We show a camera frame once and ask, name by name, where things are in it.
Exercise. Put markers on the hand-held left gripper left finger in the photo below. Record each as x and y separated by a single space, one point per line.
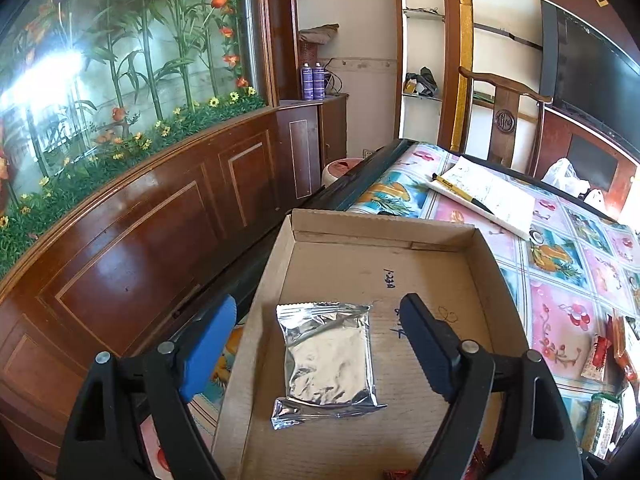
210 350

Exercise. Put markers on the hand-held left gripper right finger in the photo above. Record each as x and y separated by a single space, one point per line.
430 355

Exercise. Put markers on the silver foil snack packet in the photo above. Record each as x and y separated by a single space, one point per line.
327 360

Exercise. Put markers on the cardboard box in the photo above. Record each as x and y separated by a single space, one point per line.
350 270

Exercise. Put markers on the red white candy packet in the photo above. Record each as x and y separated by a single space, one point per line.
596 360

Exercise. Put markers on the green cracker packet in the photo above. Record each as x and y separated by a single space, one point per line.
600 425

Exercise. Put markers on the orange cracker packet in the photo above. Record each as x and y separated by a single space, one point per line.
625 345

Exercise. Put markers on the printed fruit tablecloth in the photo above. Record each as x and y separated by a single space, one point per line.
560 320

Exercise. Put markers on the yellow black pen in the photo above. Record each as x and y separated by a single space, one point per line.
457 191

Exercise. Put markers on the white notebook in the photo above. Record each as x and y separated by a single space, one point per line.
500 200

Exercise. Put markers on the pink rice cooker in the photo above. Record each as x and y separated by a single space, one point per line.
342 170

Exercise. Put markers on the white plastic bag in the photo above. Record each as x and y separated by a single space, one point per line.
562 175
596 200

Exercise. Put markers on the wooden chair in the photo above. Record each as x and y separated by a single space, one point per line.
505 122

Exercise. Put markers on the wooden television cabinet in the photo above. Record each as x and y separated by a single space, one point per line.
560 135

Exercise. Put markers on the dark bag bundle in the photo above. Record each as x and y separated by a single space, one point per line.
422 82

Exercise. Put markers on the pink plastic basket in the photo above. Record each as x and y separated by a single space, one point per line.
308 52

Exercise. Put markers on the white shelf unit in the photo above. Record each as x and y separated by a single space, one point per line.
422 35

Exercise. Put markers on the black television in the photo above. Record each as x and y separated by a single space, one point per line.
600 80

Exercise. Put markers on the brown cloth bundle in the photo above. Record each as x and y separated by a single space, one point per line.
317 34

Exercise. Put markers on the flower wall panel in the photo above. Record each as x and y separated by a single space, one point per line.
125 60

